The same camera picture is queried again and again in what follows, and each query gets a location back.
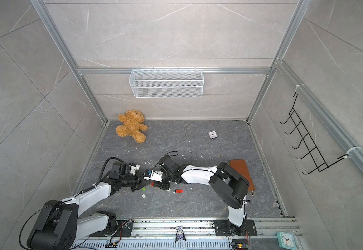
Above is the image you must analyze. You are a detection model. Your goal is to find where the white wire mesh basket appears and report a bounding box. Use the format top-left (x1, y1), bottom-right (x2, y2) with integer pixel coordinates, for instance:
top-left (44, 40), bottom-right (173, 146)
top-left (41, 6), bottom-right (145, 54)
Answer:
top-left (129, 69), bottom-right (204, 98)

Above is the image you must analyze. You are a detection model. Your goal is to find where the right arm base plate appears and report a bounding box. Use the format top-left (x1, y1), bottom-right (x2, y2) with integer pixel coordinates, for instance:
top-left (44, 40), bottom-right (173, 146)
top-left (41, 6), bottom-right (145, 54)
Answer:
top-left (212, 219), bottom-right (258, 236)

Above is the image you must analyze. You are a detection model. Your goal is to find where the small square clock face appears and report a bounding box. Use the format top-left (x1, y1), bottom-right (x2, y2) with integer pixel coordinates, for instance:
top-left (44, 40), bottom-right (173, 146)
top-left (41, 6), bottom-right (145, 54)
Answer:
top-left (208, 130), bottom-right (218, 139)

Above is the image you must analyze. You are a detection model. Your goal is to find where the brown leather wallet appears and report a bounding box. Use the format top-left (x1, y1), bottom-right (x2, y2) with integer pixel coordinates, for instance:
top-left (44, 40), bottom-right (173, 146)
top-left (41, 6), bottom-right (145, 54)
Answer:
top-left (229, 159), bottom-right (255, 196)

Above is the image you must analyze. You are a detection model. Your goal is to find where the brown teddy bear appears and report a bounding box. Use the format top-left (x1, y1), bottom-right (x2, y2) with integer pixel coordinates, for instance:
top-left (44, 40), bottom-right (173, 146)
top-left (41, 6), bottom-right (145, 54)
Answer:
top-left (116, 109), bottom-right (148, 143)

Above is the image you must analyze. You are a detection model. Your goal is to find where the black wire hook rack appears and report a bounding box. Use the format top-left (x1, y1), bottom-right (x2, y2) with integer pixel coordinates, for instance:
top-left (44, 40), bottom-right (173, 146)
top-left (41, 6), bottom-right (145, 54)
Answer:
top-left (280, 93), bottom-right (349, 175)

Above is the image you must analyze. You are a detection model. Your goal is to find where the small purple figurine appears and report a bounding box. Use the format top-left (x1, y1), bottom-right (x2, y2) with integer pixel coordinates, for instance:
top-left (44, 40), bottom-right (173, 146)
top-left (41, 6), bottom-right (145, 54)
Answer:
top-left (175, 226), bottom-right (186, 242)

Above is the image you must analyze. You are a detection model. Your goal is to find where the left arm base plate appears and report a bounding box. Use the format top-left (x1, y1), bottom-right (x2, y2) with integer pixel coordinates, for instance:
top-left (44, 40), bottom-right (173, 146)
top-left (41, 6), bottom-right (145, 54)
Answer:
top-left (90, 219), bottom-right (134, 237)

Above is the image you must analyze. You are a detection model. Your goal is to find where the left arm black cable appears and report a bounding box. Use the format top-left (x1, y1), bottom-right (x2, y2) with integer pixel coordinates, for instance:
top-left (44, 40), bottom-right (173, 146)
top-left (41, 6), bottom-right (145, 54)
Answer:
top-left (18, 157), bottom-right (126, 250)

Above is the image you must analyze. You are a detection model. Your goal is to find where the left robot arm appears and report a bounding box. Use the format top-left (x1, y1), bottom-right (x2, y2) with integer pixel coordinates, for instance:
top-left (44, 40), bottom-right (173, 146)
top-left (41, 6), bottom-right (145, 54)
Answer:
top-left (25, 157), bottom-right (142, 250)

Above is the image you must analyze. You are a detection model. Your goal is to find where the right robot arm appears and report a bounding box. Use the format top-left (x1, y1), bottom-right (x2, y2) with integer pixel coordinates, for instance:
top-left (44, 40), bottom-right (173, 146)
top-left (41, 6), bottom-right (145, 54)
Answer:
top-left (146, 155), bottom-right (250, 227)

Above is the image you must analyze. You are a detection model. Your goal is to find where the teal alarm clock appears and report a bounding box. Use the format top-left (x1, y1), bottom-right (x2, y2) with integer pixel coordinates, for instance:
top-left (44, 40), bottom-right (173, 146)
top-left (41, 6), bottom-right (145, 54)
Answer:
top-left (276, 232), bottom-right (297, 250)

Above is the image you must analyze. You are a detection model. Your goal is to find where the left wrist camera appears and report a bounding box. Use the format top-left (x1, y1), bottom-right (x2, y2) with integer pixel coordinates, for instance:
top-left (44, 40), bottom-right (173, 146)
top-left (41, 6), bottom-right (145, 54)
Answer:
top-left (129, 163), bottom-right (140, 175)

